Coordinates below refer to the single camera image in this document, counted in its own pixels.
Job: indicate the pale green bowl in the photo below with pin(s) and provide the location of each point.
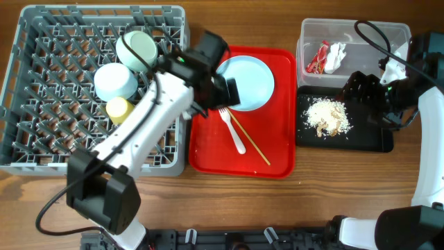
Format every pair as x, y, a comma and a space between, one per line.
143, 45

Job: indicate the yellow plastic cup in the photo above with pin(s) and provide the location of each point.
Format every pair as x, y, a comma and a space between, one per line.
118, 109

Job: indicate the rice and food scraps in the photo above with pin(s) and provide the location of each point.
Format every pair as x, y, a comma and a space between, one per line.
327, 117

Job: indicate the red plastic tray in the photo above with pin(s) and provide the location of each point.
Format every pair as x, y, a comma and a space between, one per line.
272, 127

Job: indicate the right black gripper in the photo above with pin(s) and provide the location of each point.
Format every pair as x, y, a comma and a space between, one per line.
371, 83

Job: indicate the clear plastic waste bin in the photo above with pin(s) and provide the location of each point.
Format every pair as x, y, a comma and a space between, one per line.
360, 56

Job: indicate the white plastic fork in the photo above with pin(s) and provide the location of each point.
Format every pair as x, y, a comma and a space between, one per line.
225, 116

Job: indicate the light blue round plate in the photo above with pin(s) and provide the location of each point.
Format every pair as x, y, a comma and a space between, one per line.
254, 79

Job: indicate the light blue bowl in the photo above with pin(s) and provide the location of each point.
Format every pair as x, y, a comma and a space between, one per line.
114, 80

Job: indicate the black waste tray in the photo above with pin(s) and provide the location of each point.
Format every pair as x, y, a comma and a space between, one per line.
363, 135

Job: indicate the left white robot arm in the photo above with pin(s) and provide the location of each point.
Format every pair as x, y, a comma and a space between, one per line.
101, 183

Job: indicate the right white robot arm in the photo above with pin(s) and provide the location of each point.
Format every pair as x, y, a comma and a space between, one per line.
419, 226

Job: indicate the red snack wrapper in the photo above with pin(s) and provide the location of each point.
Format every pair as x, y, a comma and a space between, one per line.
317, 64

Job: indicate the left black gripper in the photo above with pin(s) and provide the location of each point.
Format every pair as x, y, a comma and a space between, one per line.
225, 99

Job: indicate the wooden chopstick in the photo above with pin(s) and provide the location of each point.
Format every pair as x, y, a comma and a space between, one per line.
249, 138

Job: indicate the crumpled white tissue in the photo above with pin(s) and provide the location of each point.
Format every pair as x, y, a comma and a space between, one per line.
334, 57

